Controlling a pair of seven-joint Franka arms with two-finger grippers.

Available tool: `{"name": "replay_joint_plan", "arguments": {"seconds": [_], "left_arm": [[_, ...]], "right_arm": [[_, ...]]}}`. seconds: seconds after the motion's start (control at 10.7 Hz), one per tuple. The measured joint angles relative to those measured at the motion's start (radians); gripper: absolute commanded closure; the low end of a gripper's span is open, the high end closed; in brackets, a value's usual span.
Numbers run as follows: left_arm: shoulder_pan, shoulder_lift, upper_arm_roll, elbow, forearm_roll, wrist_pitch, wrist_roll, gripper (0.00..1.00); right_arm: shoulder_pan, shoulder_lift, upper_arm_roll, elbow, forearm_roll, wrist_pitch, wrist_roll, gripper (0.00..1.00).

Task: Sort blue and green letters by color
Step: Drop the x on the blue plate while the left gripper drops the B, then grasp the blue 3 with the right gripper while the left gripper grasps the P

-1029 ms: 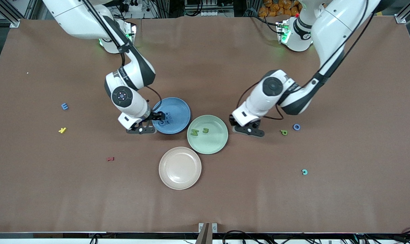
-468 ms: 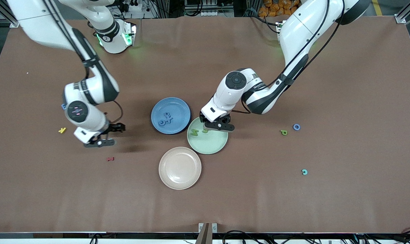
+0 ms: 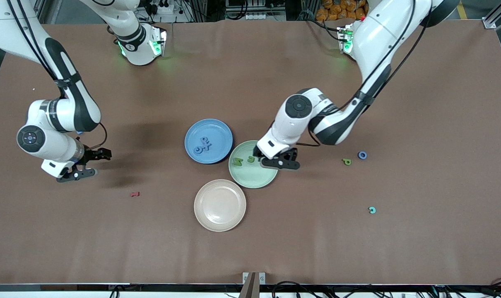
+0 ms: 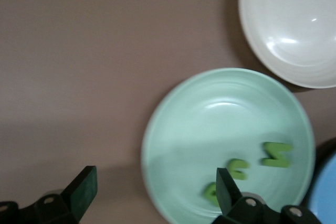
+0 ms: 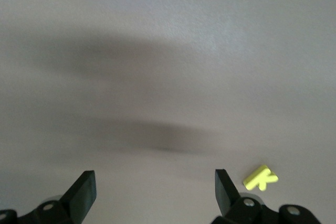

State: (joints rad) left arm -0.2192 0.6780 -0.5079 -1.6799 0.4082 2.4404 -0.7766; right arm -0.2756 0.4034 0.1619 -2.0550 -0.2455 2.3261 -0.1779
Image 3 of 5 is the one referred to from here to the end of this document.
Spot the light green plate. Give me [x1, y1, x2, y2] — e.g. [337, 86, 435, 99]
[228, 140, 279, 189]

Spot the blue plate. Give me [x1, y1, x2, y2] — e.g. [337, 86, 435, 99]
[184, 119, 234, 164]

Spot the beige pink plate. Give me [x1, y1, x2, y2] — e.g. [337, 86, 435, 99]
[194, 179, 247, 232]

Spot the white power strip with plugs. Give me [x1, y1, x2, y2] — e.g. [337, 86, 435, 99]
[145, 0, 174, 16]

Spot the pile of orange packets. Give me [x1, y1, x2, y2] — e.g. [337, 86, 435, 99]
[316, 0, 361, 22]

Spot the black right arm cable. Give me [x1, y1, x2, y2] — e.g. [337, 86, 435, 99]
[6, 0, 108, 150]

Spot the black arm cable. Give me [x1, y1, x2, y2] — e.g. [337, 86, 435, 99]
[350, 0, 433, 104]
[6, 0, 108, 150]

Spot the black left camera cable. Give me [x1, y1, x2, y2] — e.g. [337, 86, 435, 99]
[282, 135, 321, 163]

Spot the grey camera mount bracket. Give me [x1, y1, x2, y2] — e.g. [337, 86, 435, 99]
[240, 272, 266, 298]

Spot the black base cable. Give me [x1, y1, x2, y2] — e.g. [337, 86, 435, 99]
[304, 17, 343, 42]

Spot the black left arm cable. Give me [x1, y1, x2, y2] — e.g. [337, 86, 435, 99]
[350, 0, 433, 104]

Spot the aluminium frame profile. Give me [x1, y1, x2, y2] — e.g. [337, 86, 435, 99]
[482, 0, 501, 29]

